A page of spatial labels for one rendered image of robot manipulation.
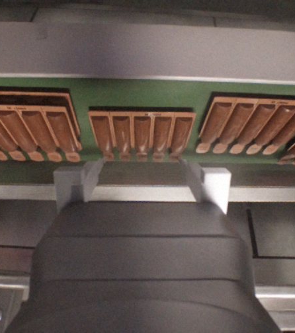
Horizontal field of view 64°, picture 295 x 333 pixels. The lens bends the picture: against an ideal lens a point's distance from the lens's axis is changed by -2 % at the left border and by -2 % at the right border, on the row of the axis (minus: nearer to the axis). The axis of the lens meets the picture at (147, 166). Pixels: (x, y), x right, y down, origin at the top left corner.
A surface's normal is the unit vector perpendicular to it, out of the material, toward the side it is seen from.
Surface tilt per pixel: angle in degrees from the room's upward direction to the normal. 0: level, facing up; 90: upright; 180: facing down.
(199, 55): 90
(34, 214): 90
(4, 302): 90
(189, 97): 2
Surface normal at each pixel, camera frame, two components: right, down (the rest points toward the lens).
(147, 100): 0.00, 0.88
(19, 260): 0.04, -0.47
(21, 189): 0.04, 0.11
